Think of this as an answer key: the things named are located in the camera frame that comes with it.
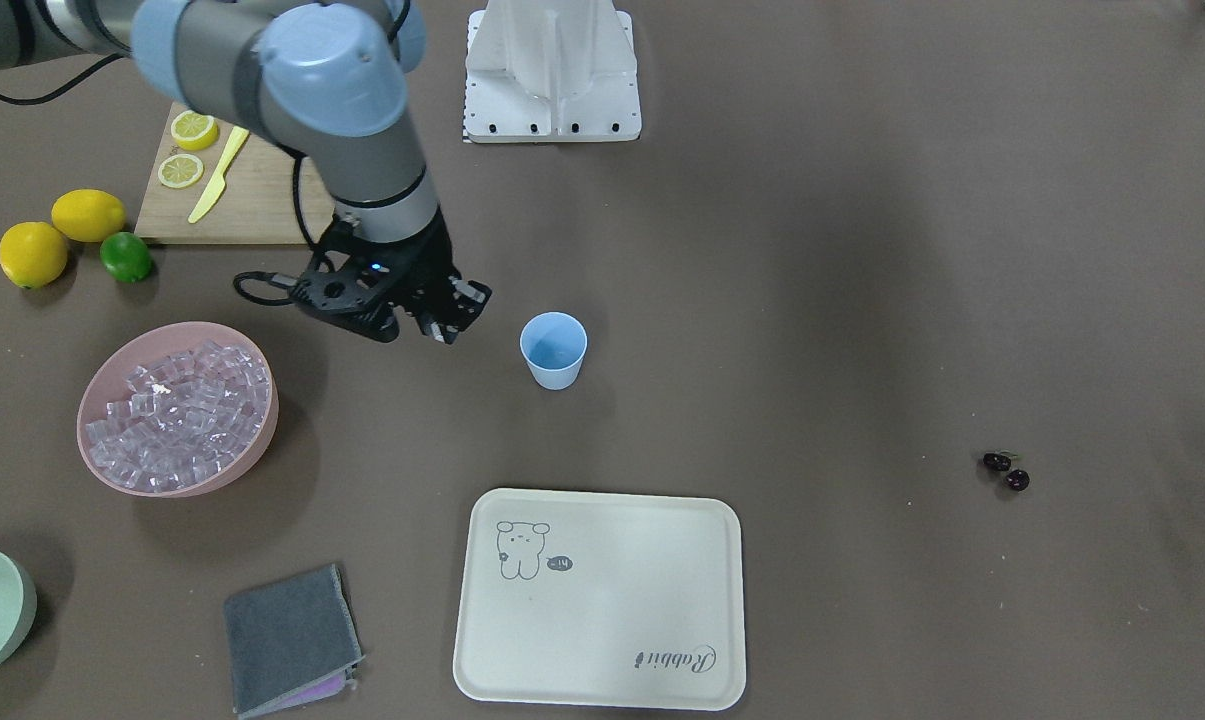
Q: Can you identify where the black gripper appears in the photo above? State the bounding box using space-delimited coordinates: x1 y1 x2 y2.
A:
308 211 492 346

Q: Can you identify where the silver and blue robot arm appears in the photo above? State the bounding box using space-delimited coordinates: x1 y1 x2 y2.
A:
0 1 492 346

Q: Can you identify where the light blue plastic cup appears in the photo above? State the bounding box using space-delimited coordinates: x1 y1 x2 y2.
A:
519 311 589 391

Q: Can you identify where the pink bowl of ice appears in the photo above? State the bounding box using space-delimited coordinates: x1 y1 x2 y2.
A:
76 321 280 498

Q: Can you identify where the wooden cutting board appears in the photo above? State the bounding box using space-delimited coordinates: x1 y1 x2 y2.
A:
134 102 304 247

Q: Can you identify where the yellow plastic knife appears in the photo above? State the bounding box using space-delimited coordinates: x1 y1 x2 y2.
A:
186 126 251 224

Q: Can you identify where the cream rabbit tray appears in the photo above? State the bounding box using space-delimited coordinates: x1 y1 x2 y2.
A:
452 488 747 712

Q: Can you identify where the lemon slice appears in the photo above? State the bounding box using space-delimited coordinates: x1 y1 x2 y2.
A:
169 110 219 152
155 152 205 190

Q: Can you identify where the green lime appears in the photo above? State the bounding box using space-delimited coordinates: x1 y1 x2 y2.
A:
99 231 154 283

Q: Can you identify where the grey folded cloth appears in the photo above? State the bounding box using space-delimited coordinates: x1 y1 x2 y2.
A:
222 562 364 719

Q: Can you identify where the yellow lemon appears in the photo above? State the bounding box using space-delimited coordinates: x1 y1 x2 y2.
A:
52 188 127 243
0 222 70 290

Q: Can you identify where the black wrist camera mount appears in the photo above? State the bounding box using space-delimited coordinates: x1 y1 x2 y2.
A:
287 272 400 343

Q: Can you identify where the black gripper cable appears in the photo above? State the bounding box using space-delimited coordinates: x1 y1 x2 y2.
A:
233 151 337 309

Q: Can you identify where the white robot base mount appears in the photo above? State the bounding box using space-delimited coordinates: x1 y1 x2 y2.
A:
462 1 643 143

